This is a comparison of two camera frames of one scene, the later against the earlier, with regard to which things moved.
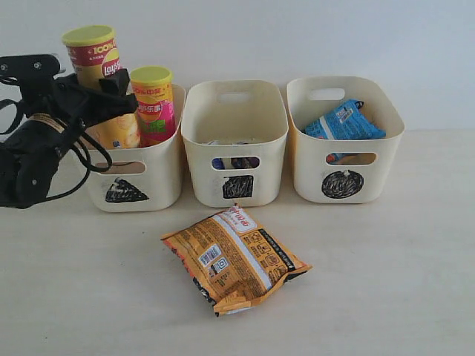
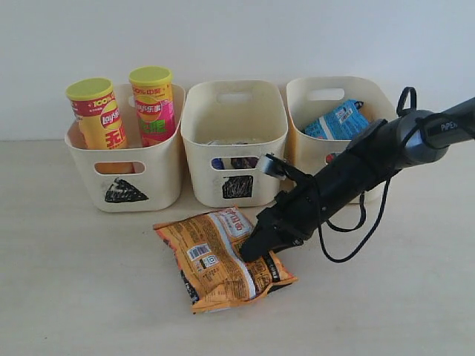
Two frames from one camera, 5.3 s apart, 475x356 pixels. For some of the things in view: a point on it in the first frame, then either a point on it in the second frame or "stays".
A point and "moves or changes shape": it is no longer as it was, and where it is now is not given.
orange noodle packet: x=230 y=260 moves or changes shape
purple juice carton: x=245 y=162 stays
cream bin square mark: x=235 y=133 stays
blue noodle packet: x=346 y=122 stays
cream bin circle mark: x=343 y=171 stays
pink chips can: x=153 y=87 stays
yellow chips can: x=93 y=52 moves or changes shape
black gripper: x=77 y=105 → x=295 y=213
